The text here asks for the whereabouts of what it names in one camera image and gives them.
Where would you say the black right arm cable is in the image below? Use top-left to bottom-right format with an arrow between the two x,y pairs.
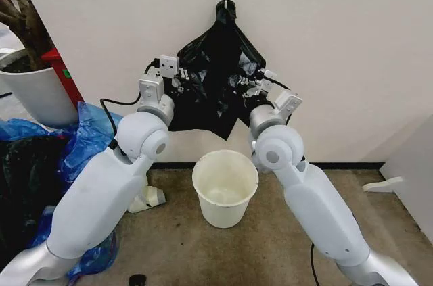
310,242 -> 321,286

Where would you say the white furniture foot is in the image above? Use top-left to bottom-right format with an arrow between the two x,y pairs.
361,176 -> 405,193

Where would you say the crumpled white packaging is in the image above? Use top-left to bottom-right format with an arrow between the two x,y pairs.
127,183 -> 166,214

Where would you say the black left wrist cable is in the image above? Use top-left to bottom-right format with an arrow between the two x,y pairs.
99,58 -> 162,155

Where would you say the black garbage bag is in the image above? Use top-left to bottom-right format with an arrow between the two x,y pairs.
168,0 -> 267,141

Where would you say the white trash bin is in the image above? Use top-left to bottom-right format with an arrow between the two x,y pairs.
191,149 -> 260,229

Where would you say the blue plastic bag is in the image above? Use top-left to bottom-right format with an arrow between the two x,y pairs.
0,101 -> 124,280

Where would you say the white cabinet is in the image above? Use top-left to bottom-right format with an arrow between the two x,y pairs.
378,130 -> 433,236

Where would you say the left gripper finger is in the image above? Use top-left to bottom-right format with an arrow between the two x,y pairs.
175,85 -> 196,98
180,67 -> 200,83

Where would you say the red box with green label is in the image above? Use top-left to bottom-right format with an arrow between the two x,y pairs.
41,47 -> 85,116

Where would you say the brown plant trunk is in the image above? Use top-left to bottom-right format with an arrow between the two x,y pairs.
0,0 -> 45,72

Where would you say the white plant pot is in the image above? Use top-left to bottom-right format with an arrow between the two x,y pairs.
0,48 -> 79,128

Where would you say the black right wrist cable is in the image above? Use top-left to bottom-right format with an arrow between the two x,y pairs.
262,68 -> 294,121

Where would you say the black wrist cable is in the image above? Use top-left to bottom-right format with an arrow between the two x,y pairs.
262,68 -> 294,121
99,58 -> 162,155

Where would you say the dark full garbage bag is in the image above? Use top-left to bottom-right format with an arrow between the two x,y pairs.
0,135 -> 74,260

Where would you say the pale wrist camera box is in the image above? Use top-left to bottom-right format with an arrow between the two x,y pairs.
160,55 -> 179,79

